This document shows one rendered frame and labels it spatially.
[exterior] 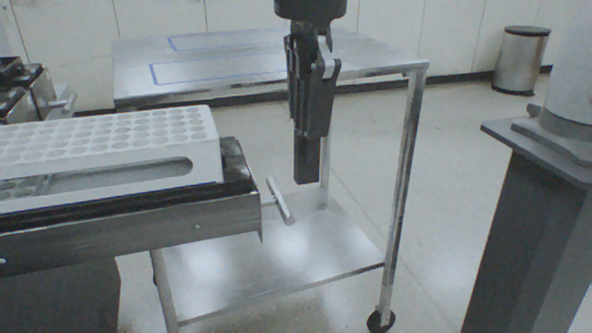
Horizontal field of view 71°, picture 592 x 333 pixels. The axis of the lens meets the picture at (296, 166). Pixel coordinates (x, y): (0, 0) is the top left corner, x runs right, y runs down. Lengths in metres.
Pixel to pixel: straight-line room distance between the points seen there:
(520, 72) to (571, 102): 2.63
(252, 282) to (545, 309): 0.66
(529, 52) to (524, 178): 2.57
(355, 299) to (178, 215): 1.06
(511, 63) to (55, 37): 3.02
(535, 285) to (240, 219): 0.71
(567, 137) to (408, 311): 0.78
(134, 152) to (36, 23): 2.44
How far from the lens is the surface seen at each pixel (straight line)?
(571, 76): 0.86
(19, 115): 0.80
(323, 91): 0.42
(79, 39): 2.81
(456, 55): 3.54
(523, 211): 0.95
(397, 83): 3.38
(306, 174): 0.51
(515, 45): 3.45
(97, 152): 0.42
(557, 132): 0.88
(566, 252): 0.96
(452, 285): 1.56
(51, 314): 0.81
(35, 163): 0.43
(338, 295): 1.44
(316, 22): 0.42
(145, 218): 0.43
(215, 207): 0.43
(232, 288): 1.07
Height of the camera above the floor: 1.04
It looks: 29 degrees down
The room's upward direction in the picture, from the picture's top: straight up
